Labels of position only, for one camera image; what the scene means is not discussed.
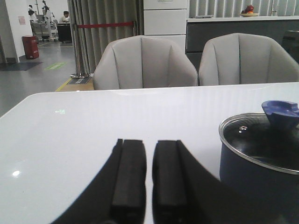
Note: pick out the chrome stanchion post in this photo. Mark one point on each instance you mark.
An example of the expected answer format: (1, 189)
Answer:
(80, 71)

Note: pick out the red barrier belt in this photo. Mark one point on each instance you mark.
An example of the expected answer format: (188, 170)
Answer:
(107, 25)

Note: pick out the glass lid with blue knob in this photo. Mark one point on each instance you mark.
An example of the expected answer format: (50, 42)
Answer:
(269, 139)

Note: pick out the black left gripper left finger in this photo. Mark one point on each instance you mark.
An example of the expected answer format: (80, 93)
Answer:
(117, 194)

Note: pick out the dark blue saucepan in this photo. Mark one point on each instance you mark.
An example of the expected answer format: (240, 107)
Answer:
(264, 173)

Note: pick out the seated person in background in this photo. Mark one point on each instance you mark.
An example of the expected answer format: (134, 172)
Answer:
(65, 17)

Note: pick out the right grey upholstered chair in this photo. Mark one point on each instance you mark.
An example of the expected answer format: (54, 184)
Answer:
(240, 58)

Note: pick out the red waste bin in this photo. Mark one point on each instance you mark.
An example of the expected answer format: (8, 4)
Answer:
(30, 47)

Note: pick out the dark grey counter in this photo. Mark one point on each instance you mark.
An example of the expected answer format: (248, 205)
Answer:
(284, 31)

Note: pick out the fruit plate on counter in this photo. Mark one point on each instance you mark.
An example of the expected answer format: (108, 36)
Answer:
(248, 12)

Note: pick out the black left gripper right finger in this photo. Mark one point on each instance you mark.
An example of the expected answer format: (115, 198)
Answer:
(185, 193)

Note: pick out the grey upholstered chair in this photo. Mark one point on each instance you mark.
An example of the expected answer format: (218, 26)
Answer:
(240, 58)
(143, 62)

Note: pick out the left grey upholstered chair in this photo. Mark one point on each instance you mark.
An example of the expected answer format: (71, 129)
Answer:
(143, 62)

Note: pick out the white drawer cabinet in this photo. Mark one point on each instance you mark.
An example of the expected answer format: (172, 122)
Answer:
(166, 19)

